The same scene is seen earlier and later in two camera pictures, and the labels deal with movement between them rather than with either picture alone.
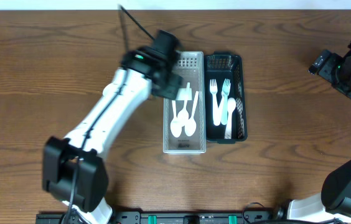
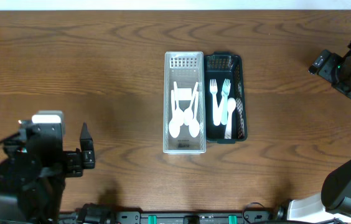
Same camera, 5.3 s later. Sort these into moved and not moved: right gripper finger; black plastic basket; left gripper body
Moved: left gripper body
Not moved: black plastic basket; right gripper finger
